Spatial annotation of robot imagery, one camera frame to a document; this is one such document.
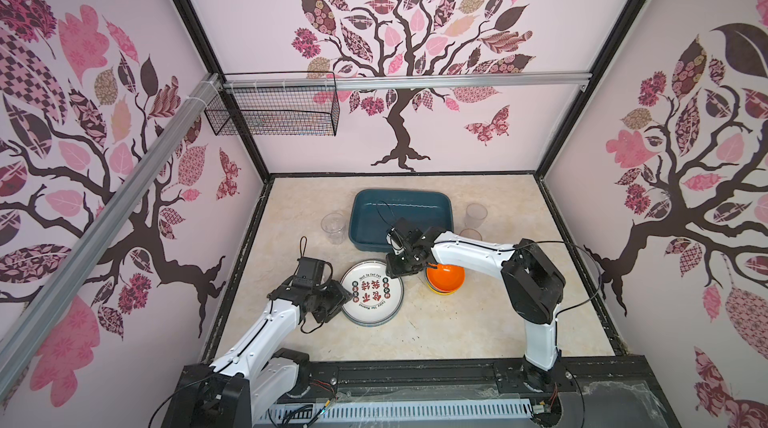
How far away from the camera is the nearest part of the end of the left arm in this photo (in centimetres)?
61

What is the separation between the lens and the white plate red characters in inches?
32.6

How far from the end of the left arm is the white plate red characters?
8 cm
